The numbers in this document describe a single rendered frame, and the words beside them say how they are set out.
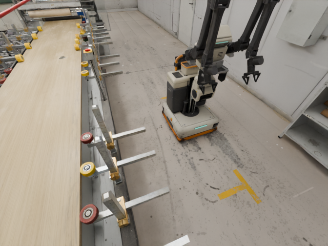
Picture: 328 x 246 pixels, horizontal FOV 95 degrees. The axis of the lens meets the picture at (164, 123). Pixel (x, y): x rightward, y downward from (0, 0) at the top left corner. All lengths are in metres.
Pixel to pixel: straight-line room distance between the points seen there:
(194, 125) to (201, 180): 0.68
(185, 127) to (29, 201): 1.57
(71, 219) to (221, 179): 1.54
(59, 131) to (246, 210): 1.85
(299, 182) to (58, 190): 2.34
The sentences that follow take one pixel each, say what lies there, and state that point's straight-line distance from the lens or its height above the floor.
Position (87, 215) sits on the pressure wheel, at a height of 0.90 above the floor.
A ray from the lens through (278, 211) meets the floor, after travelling 2.11.
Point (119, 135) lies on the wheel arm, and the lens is 1.19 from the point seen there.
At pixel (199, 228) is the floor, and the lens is 1.77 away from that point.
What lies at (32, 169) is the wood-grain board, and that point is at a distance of 1.20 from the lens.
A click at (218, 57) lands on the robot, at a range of 1.64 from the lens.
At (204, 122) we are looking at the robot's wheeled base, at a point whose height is 0.28.
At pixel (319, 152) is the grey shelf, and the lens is 2.70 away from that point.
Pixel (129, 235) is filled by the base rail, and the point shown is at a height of 0.70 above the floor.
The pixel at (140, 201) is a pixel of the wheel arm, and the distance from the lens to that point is 0.95.
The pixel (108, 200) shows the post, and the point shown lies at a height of 1.10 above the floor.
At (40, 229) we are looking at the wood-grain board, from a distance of 0.99.
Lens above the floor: 1.72
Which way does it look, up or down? 46 degrees down
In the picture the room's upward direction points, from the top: straight up
